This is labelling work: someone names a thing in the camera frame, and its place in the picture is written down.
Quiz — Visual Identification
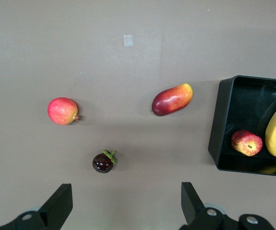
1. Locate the red yellow apple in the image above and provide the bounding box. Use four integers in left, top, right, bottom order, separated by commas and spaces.
231, 130, 264, 157

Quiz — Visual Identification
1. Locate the black plastic box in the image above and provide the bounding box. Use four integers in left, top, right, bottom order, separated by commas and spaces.
207, 75, 276, 178

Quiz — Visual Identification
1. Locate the small rectangular tape piece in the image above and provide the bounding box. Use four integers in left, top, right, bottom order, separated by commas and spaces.
123, 34, 134, 47

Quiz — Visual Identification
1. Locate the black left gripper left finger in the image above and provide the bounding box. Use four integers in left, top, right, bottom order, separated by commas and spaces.
0, 184, 73, 230

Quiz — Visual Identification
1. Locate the dark purple mangosteen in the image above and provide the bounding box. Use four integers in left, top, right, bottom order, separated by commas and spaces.
92, 149, 117, 173

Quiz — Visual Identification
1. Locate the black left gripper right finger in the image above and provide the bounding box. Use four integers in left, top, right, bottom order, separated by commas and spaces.
179, 182, 276, 230

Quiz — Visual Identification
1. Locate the red apple right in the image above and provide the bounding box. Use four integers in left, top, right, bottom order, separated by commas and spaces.
47, 97, 81, 126

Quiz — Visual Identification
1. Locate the red yellow mango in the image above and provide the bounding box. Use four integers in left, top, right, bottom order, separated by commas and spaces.
151, 83, 194, 117

